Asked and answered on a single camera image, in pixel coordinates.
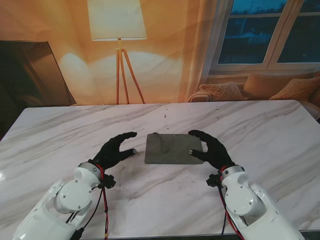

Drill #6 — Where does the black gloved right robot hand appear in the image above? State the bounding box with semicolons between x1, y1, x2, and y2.
187;129;236;172

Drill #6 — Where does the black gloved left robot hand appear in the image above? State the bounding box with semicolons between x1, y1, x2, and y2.
92;131;138;171

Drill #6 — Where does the grey fabric storage pouch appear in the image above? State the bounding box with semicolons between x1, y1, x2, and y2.
144;132;204;165

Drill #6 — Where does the beige knit cushion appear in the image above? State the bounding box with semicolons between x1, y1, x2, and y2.
199;81;247;101

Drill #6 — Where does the plain orange cushion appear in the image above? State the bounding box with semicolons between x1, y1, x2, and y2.
243;73;313;100

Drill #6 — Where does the cream sheer curtain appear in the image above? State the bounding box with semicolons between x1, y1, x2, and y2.
183;0;235;102

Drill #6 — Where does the orange knit cushion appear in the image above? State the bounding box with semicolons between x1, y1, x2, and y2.
269;76;320;101

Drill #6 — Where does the beige sofa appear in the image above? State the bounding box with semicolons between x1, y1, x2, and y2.
187;72;320;121

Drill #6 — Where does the white framed night window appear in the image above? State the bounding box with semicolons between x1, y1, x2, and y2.
216;0;320;73

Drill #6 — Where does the tripod floor lamp white shade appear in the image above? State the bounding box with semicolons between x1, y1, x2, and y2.
87;0;148;105

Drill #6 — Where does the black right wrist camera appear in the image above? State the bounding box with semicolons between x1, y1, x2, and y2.
206;174;223;188

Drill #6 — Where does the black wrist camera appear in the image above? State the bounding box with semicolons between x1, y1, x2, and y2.
101;174;117;190
206;174;223;188

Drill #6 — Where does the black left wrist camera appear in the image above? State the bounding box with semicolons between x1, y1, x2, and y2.
101;174;117;190

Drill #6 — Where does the red black left arm cable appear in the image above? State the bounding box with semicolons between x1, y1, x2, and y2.
66;164;111;240

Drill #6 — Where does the red black arm cable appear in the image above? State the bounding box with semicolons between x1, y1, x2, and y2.
217;169;246;240
66;164;111;240

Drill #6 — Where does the red black right arm cable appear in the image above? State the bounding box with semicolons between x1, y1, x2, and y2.
217;169;246;240

